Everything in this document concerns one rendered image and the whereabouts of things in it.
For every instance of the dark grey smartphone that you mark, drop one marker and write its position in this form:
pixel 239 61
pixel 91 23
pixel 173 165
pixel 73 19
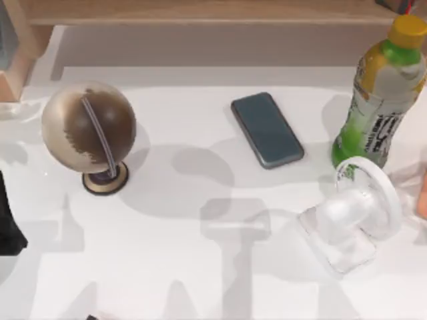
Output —
pixel 267 130

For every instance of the brown and beige globe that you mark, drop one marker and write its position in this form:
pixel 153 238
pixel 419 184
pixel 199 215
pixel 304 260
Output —
pixel 88 128

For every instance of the pale wooden shelf unit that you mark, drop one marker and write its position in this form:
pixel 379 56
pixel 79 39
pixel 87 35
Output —
pixel 200 16

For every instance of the white desk fan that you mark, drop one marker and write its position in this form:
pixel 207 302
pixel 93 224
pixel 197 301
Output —
pixel 353 216

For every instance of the green bottle with yellow cap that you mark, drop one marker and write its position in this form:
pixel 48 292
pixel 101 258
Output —
pixel 377 100

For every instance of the salmon-coloured object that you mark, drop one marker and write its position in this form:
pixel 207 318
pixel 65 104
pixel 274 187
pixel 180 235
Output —
pixel 423 196

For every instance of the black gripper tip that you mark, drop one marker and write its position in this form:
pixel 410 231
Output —
pixel 8 220

